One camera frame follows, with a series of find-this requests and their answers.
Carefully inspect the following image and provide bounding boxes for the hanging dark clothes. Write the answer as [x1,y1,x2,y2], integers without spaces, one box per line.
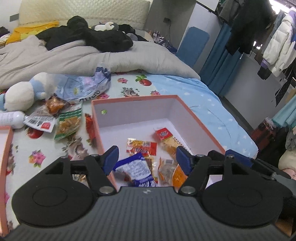
[219,0,274,55]

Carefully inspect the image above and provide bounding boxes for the green yellow snack packet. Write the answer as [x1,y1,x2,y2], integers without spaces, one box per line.
[54,102,82,141]

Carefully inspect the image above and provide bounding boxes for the cream quilted headboard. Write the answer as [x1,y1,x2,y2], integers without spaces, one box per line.
[18,0,151,29]

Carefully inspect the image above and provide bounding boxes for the clothes on bedside table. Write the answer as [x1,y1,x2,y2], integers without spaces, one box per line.
[0,26,11,46]

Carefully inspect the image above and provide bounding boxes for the red foil snack packet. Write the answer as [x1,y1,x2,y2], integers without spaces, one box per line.
[85,113,96,147]

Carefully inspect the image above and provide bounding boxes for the white hanging jacket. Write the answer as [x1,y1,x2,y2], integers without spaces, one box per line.
[263,8,295,77]

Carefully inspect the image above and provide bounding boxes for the blue curtain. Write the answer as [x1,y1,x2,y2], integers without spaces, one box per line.
[199,23,241,97]

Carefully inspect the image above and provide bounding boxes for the pink cardboard box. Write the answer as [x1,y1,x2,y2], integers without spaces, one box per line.
[91,95,225,161]

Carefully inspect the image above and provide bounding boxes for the dark orange snack packet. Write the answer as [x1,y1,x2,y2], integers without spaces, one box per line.
[45,95,70,115]

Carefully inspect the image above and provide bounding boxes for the white plastic bottle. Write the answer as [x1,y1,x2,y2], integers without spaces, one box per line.
[0,111,28,129]

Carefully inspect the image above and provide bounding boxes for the red wafer snack packet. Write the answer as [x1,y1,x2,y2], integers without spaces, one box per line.
[126,138,157,157]

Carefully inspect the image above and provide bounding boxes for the grey duvet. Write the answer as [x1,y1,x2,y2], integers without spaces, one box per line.
[1,35,200,89]

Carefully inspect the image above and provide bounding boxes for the white blue plush toy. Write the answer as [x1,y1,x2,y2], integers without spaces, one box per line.
[1,72,57,111]

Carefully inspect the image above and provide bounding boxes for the pink box lid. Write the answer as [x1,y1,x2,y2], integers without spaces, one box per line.
[0,126,14,236]

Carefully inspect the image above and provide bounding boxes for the yellow pillow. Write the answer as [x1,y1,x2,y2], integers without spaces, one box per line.
[6,21,59,45]

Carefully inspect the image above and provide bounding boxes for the white barcode snack packet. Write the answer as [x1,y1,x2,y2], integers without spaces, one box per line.
[23,104,56,133]

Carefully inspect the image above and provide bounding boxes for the blue white snack packet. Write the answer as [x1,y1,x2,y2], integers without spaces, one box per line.
[113,153,158,187]

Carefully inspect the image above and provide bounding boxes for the black clothing pile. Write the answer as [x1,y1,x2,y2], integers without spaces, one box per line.
[36,16,147,52]

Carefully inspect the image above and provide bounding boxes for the crumpled blue plastic bag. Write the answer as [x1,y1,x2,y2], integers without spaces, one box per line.
[49,66,111,104]

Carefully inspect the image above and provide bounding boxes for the yellow red-bordered snack packet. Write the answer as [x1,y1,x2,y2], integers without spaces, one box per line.
[155,128,188,159]

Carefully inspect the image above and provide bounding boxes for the black white plush toy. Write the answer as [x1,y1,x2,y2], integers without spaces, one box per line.
[92,22,119,31]

